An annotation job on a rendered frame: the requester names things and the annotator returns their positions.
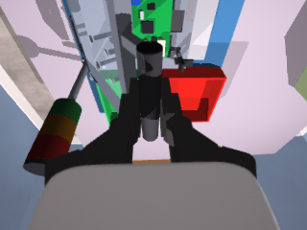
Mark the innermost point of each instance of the green bin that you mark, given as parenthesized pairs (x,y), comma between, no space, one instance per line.
(108,108)

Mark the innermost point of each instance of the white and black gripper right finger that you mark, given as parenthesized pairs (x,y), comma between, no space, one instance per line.
(186,144)

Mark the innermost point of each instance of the red open-top bin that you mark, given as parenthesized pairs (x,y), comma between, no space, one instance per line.
(199,88)

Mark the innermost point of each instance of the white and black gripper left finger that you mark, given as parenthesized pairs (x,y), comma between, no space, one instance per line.
(114,146)

